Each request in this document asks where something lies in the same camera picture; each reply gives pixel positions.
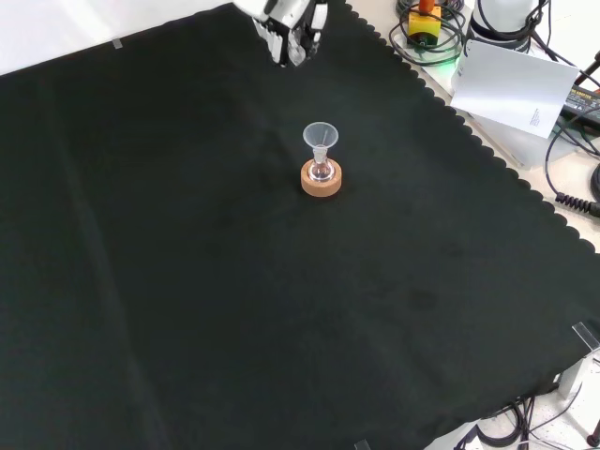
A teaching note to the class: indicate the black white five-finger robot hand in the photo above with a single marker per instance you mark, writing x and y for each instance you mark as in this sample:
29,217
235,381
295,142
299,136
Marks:
281,19

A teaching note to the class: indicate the clear plastic funnel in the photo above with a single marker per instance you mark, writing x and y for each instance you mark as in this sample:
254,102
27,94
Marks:
320,135

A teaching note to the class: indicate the yellow emergency stop button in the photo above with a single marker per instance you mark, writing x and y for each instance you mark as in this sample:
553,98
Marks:
424,28

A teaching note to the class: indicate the small round-bottom glass flask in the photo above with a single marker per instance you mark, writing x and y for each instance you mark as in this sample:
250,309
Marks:
321,171

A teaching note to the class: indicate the small grey tape strip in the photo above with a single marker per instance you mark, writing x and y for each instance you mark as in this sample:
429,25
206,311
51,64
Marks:
117,44

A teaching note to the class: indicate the grey white box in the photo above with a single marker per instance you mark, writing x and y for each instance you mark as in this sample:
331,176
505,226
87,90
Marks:
515,140

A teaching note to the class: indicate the black scalloped-edge table cloth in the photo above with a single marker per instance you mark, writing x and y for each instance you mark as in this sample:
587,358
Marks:
234,281

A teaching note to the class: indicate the dark tripod leg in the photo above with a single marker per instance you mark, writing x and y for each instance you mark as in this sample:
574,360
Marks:
589,70

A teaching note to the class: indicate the black power adapter brick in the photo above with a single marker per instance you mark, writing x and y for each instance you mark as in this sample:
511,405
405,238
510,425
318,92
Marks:
583,103

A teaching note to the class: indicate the clear tape strip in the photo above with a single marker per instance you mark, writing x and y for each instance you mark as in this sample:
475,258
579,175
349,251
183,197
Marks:
362,445
587,336

